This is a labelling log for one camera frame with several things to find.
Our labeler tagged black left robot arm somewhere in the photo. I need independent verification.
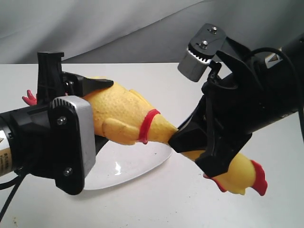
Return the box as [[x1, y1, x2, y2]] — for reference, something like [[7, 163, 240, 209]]
[[0, 52, 113, 182]]

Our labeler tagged black left camera cable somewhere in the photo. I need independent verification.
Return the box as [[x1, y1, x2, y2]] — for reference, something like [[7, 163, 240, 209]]
[[0, 166, 27, 217]]

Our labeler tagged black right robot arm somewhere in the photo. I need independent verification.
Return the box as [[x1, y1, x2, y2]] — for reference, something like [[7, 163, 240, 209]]
[[169, 35, 304, 177]]

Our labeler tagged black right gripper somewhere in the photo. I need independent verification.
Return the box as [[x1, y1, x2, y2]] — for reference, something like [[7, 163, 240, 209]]
[[168, 38, 263, 177]]

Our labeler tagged white square plate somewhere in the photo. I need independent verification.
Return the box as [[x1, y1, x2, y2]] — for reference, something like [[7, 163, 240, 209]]
[[84, 142, 173, 190]]

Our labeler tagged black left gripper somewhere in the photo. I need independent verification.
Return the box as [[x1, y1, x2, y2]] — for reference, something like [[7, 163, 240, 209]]
[[9, 52, 114, 176]]

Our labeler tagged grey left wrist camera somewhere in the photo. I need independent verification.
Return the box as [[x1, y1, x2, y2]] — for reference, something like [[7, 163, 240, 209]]
[[48, 95, 95, 195]]

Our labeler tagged grey backdrop cloth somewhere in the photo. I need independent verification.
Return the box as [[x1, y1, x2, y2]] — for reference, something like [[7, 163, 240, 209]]
[[0, 0, 304, 64]]

